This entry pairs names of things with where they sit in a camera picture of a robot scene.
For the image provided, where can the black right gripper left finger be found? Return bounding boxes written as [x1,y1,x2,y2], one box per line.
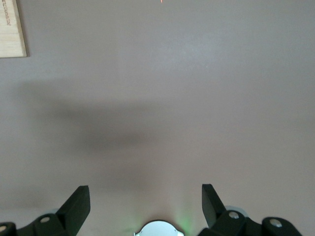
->
[0,185,91,236]

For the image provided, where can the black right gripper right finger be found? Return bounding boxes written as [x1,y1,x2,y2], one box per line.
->
[198,183,304,236]

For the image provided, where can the wooden cutting board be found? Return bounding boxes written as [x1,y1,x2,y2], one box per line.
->
[0,0,28,59]

